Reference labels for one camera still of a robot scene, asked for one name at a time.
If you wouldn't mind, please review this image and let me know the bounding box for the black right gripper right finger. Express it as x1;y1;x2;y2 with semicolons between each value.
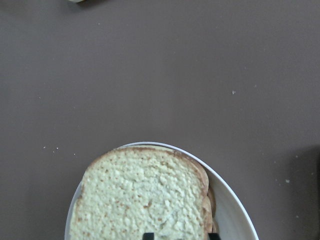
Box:
208;232;220;240

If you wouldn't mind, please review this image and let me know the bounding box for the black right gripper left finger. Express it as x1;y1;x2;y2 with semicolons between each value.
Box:
142;232;154;240

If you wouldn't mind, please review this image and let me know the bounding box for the white oval plate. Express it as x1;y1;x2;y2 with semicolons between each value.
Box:
64;141;260;240

